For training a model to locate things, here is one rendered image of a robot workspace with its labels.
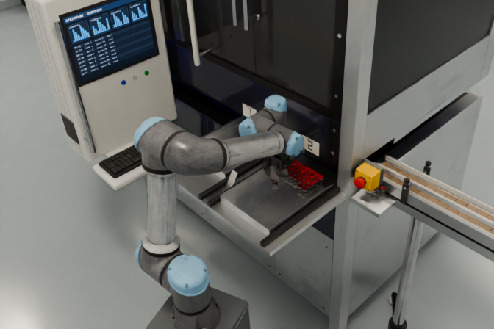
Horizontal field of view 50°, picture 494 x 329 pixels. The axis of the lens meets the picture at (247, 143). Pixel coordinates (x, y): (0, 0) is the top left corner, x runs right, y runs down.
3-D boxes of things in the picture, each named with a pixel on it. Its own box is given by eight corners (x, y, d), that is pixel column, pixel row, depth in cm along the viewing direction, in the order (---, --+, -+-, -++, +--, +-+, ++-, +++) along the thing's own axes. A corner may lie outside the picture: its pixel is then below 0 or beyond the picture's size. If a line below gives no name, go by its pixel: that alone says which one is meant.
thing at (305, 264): (218, 100, 427) (207, -5, 375) (450, 228, 299) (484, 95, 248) (111, 154, 374) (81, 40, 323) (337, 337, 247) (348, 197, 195)
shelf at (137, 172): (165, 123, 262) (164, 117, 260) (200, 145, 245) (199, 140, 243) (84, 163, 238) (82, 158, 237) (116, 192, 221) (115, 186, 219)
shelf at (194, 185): (237, 120, 245) (237, 117, 244) (359, 189, 202) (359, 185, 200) (152, 167, 220) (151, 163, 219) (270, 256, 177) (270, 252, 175)
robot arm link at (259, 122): (260, 131, 165) (283, 117, 171) (235, 119, 171) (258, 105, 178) (261, 151, 169) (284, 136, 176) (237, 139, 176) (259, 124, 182)
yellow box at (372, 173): (366, 174, 193) (367, 158, 189) (382, 183, 189) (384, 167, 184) (353, 184, 189) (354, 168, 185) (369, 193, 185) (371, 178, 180)
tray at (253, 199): (284, 161, 215) (284, 154, 213) (333, 190, 199) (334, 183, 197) (220, 202, 197) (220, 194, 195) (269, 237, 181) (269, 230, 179)
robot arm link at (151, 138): (161, 297, 160) (163, 138, 135) (131, 271, 169) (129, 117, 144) (191, 279, 168) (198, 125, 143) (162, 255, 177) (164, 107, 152)
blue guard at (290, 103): (83, 25, 312) (76, -5, 302) (339, 164, 193) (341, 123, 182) (82, 25, 312) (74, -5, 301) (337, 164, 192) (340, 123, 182)
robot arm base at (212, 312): (203, 344, 159) (200, 324, 153) (162, 326, 165) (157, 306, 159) (228, 307, 170) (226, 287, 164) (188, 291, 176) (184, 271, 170)
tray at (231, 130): (245, 120, 241) (244, 114, 239) (285, 144, 225) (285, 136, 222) (185, 153, 223) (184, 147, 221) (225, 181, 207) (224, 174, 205)
